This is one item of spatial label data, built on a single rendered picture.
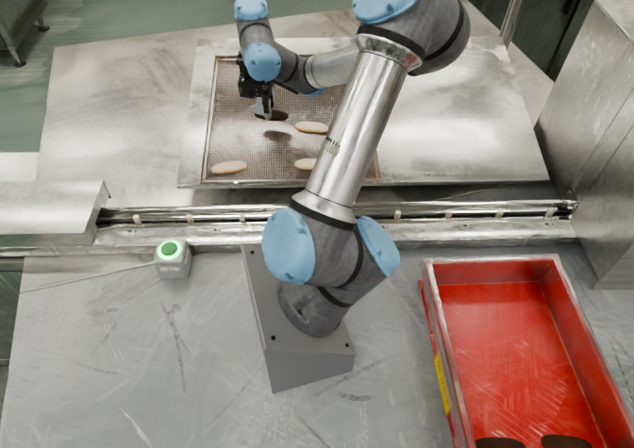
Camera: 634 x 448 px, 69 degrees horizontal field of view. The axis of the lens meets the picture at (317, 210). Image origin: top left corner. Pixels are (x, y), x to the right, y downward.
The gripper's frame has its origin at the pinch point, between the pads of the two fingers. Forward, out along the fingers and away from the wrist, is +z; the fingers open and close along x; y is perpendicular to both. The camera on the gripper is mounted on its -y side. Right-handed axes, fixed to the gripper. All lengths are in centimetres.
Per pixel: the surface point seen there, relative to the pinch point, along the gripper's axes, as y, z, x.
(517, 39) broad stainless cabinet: -113, 80, -143
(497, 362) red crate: -61, 4, 62
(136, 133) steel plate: 46.4, 18.4, -0.9
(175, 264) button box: 15, 2, 49
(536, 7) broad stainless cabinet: -117, 62, -147
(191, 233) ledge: 14.7, 6.3, 38.1
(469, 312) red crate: -56, 6, 50
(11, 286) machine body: 67, 24, 53
